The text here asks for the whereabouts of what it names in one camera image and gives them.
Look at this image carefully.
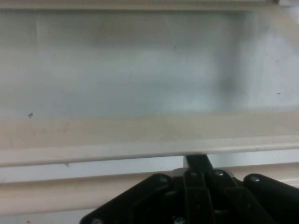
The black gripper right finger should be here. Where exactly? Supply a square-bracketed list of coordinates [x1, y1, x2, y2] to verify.
[198, 154, 299, 224]

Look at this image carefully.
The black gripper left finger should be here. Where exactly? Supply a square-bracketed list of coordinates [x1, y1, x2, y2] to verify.
[78, 154, 214, 224]

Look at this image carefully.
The white glass oven door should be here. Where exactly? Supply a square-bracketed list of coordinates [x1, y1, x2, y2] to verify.
[0, 0, 299, 217]

